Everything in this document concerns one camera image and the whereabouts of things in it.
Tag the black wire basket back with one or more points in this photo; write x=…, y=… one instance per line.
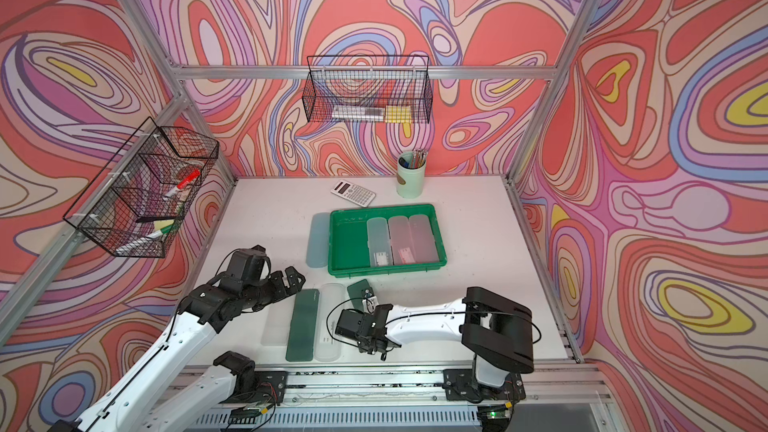
x=367, y=80

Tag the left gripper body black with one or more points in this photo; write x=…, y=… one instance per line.
x=267, y=291

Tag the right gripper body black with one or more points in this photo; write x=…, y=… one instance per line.
x=365, y=346

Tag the black wire basket left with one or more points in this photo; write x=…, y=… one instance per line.
x=127, y=196

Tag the white calculator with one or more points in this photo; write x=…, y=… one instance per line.
x=355, y=194

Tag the frosted white pencil case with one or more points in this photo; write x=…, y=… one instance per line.
x=331, y=298
x=380, y=252

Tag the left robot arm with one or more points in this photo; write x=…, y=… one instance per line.
x=130, y=405

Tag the yellow box in basket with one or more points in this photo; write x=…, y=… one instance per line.
x=398, y=114

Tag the red marker in basket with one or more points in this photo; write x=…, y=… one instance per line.
x=188, y=181

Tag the pens in cup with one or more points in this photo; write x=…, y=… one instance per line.
x=413, y=160

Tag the black wire basket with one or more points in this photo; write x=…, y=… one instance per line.
x=367, y=80
x=127, y=196

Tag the light blue pencil case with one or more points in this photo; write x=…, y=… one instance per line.
x=318, y=241

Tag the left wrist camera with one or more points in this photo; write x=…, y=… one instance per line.
x=245, y=268

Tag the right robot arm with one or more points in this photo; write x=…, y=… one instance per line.
x=499, y=332

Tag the green plastic storage box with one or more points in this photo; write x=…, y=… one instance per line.
x=348, y=254

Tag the green white marker in basket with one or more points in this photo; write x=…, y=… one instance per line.
x=148, y=244

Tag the clear box in basket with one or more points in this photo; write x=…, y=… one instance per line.
x=358, y=113

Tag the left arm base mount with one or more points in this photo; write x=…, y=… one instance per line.
x=234, y=378

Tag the pale green pen cup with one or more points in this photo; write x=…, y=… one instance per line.
x=410, y=182

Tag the pink pencil case small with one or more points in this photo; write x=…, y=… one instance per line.
x=424, y=245

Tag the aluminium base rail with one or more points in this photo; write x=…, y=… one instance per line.
x=560, y=396

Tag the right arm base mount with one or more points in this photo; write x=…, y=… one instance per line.
x=461, y=385

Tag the dark green pencil case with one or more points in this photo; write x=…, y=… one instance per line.
x=301, y=338
x=362, y=296

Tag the frosted flat pencil case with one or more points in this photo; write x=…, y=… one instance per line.
x=277, y=326

